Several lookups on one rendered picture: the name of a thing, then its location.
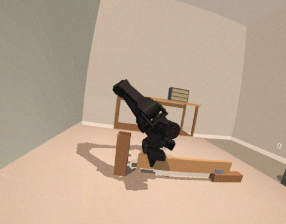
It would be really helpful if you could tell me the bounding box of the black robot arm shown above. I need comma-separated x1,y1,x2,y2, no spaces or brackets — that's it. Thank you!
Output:
113,79,181,151

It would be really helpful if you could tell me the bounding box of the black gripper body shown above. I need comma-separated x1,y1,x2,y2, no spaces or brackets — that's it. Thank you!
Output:
146,130,166,162

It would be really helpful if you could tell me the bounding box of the long wooden rail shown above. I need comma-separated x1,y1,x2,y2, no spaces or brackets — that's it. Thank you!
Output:
136,153,232,174

